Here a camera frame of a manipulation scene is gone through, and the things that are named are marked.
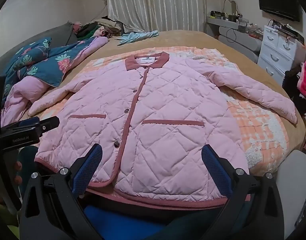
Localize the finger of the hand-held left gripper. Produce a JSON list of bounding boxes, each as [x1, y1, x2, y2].
[[0, 117, 41, 133], [31, 116, 60, 138]]

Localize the blue cloth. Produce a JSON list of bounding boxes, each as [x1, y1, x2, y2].
[[84, 204, 168, 240]]

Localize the light blue garment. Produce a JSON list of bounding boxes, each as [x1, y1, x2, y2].
[[117, 30, 159, 46]]

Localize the white padded bed frame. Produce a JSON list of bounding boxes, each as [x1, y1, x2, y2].
[[275, 149, 306, 240]]

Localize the grey dressing table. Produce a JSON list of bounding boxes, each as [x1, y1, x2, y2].
[[206, 16, 263, 63]]

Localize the black wall television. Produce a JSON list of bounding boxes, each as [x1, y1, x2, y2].
[[256, 0, 301, 22]]

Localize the white drawer cabinet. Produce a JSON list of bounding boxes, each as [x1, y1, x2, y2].
[[257, 25, 306, 85]]

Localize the pile of mixed clothes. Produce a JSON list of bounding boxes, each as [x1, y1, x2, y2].
[[73, 16, 123, 40]]

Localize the dark hanging clothing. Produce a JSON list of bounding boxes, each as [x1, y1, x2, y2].
[[283, 69, 306, 120]]

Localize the grey padded headboard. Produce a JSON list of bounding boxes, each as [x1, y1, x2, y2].
[[0, 21, 78, 68]]

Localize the bed with tan sheet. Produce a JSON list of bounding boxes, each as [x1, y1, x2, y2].
[[1, 29, 306, 178]]

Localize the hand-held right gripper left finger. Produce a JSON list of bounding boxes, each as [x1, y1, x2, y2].
[[19, 143, 103, 240]]

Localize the black box on cabinet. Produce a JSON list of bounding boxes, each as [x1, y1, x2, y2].
[[268, 20, 305, 43]]

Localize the dressing table mirror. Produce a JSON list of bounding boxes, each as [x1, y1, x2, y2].
[[223, 0, 237, 16]]

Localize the orange white checked blanket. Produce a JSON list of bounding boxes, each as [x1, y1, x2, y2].
[[26, 46, 289, 205]]

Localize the dark teal cloth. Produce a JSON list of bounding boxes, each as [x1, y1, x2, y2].
[[18, 146, 253, 240]]

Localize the white striped curtain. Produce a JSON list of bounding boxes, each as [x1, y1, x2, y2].
[[105, 0, 208, 34]]

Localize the pink quilted jacket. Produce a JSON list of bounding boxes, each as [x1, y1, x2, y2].
[[28, 51, 298, 209]]

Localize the person's left hand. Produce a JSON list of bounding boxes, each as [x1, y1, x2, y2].
[[0, 160, 25, 205]]

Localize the yellow green cloth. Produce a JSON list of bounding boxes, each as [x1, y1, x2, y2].
[[0, 202, 19, 232]]

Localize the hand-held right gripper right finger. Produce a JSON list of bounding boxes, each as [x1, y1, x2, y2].
[[201, 144, 285, 240]]

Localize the clutter of small bottles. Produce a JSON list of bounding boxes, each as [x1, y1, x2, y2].
[[210, 10, 264, 34]]

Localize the teal floral quilt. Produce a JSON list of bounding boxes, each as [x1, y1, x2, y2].
[[1, 37, 110, 128]]

